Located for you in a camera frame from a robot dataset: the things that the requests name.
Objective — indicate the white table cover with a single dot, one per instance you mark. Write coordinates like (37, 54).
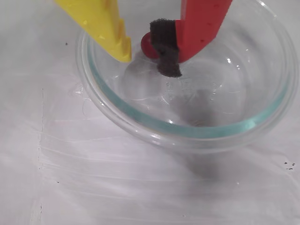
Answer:
(70, 175)

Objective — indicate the red ball pill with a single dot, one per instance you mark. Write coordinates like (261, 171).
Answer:
(145, 47)

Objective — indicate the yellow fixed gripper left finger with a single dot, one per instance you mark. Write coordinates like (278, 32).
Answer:
(100, 23)

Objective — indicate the small clear glass bowl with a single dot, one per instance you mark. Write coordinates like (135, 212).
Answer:
(187, 131)

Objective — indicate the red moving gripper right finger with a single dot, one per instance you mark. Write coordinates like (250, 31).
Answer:
(199, 28)

